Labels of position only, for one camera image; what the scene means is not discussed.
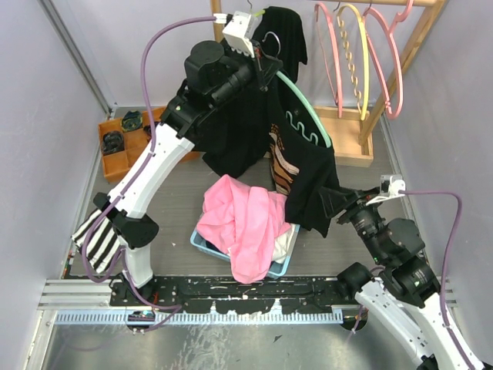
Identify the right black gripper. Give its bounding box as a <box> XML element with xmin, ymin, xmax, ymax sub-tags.
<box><xmin>316</xmin><ymin>183</ymin><xmax>386</xmax><ymax>261</ymax></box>

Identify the mint green hanger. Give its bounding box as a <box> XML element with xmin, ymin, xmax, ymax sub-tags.
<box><xmin>267</xmin><ymin>69</ymin><xmax>333</xmax><ymax>148</ymax></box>

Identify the black printed t shirt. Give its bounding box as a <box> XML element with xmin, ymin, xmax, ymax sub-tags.
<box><xmin>267</xmin><ymin>83</ymin><xmax>340</xmax><ymax>237</ymax></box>

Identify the white t shirt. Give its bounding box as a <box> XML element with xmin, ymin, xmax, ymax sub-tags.
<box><xmin>272</xmin><ymin>224</ymin><xmax>300</xmax><ymax>264</ymax></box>

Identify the salmon pink metal hanger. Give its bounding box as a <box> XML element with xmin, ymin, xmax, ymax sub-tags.
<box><xmin>314</xmin><ymin>1</ymin><xmax>343</xmax><ymax>118</ymax></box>

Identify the pink t shirt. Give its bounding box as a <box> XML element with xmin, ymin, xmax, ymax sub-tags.
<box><xmin>196</xmin><ymin>175</ymin><xmax>291</xmax><ymax>284</ymax></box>

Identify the yellow hanger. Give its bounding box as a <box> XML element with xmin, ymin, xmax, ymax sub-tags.
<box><xmin>335</xmin><ymin>4</ymin><xmax>370</xmax><ymax>121</ymax></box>

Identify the pink plastic hanger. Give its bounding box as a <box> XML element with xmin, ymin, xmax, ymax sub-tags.
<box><xmin>364</xmin><ymin>0</ymin><xmax>415</xmax><ymax>120</ymax></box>

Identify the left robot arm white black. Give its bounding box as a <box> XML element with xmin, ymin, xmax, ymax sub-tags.
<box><xmin>82</xmin><ymin>41</ymin><xmax>283</xmax><ymax>305</ymax></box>

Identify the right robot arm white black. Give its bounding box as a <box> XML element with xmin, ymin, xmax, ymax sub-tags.
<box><xmin>320</xmin><ymin>180</ymin><xmax>491</xmax><ymax>369</ymax></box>

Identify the lime green hanger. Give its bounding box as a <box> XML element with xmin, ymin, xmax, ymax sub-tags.
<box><xmin>246</xmin><ymin>0</ymin><xmax>265</xmax><ymax>18</ymax></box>

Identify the wooden clothes rack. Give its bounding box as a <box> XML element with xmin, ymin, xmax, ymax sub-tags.
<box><xmin>210</xmin><ymin>1</ymin><xmax>446</xmax><ymax>167</ymax></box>

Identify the green black rolled sock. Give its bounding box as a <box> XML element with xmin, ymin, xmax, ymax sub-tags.
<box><xmin>121</xmin><ymin>110</ymin><xmax>143</xmax><ymax>133</ymax></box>

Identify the light blue plastic basket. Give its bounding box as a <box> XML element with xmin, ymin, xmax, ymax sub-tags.
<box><xmin>190</xmin><ymin>224</ymin><xmax>300</xmax><ymax>279</ymax></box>

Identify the orange wooden divider tray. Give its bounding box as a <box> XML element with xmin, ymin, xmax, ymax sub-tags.
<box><xmin>97</xmin><ymin>107</ymin><xmax>201</xmax><ymax>183</ymax></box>

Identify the black white striped cloth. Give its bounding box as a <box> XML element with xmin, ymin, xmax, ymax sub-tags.
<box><xmin>71</xmin><ymin>209</ymin><xmax>120</xmax><ymax>274</ymax></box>

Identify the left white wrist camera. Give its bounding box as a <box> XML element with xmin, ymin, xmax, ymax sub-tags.
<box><xmin>213</xmin><ymin>11</ymin><xmax>255</xmax><ymax>59</ymax></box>

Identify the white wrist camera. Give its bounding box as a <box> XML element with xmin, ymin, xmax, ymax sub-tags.
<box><xmin>213</xmin><ymin>11</ymin><xmax>255</xmax><ymax>59</ymax></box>
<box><xmin>366</xmin><ymin>174</ymin><xmax>406</xmax><ymax>205</ymax></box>

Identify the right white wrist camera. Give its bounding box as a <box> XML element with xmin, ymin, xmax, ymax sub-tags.
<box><xmin>366</xmin><ymin>174</ymin><xmax>406</xmax><ymax>205</ymax></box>

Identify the black mounting base plate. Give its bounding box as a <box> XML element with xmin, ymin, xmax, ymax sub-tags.
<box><xmin>110</xmin><ymin>274</ymin><xmax>386</xmax><ymax>315</ymax></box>

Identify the aluminium rail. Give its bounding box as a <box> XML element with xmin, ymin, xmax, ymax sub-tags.
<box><xmin>39</xmin><ymin>277</ymin><xmax>367</xmax><ymax>328</ymax></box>

